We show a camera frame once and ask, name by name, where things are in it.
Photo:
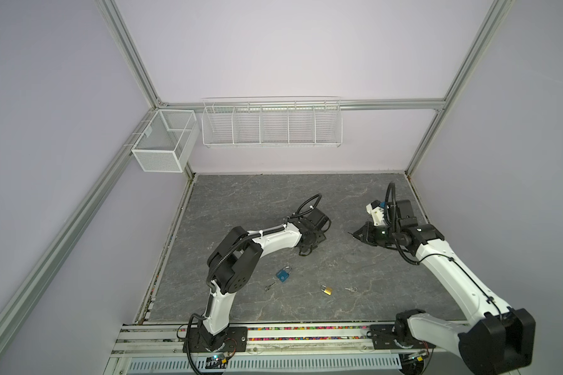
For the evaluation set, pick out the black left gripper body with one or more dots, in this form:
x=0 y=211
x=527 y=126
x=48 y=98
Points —
x=319 y=237

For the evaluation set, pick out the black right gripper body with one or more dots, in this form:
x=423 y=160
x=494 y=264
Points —
x=381 y=236

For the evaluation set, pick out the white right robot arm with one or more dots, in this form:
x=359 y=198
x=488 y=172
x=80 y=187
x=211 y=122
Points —
x=495 y=339

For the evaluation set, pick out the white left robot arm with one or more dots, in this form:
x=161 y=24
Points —
x=232 y=263

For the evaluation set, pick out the small key near blue padlock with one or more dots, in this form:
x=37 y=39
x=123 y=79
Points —
x=269 y=287

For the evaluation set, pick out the blue padlock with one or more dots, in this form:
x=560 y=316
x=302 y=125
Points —
x=283 y=274

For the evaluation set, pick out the brass padlock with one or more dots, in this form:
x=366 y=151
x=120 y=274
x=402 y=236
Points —
x=326 y=290

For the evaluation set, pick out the white mesh box basket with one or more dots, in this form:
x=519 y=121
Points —
x=167 y=141

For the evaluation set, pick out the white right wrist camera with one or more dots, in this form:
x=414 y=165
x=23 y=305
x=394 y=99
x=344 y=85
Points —
x=377 y=211

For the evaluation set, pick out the white wire shelf basket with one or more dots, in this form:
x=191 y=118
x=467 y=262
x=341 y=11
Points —
x=272 y=122

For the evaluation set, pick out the white vented cable duct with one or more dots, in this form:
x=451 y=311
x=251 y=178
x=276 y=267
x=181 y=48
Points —
x=269 y=364

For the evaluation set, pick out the aluminium frame corner post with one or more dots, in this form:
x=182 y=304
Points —
x=122 y=37

